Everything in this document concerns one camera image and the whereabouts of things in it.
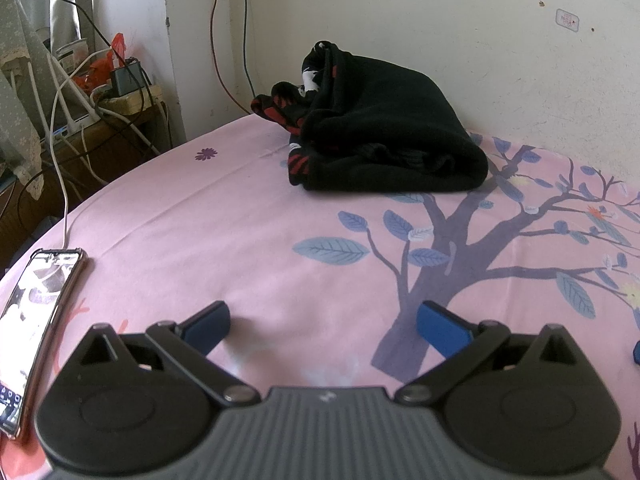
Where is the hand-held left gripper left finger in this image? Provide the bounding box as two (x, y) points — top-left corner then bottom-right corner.
(75, 300), (261, 407)

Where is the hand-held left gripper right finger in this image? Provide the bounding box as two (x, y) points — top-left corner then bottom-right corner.
(396, 300), (597, 407)

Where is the black patterned sweater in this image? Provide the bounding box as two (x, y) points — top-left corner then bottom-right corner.
(250, 40), (489, 195)

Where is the pink floral bed sheet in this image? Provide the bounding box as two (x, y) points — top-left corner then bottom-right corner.
(0, 112), (640, 480)

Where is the smartphone in clear case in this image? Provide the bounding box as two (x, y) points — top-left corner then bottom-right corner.
(0, 247), (90, 442)

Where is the wooden side table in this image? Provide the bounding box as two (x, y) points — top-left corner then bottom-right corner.
(0, 85), (173, 281)

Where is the white router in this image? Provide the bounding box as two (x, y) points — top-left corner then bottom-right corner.
(25, 52), (101, 146)

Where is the black power adapter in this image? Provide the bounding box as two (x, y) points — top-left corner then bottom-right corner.
(111, 57), (146, 98)

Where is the red plastic bag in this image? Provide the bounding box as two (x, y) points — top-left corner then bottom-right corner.
(72, 32), (128, 93)

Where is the grey curtain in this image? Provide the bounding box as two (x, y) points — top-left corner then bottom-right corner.
(50, 0), (103, 48)

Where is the white charging cable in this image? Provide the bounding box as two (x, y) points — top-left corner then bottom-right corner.
(47, 52), (113, 252)

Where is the dark wall cable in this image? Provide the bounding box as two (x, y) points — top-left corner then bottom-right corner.
(231, 0), (258, 101)

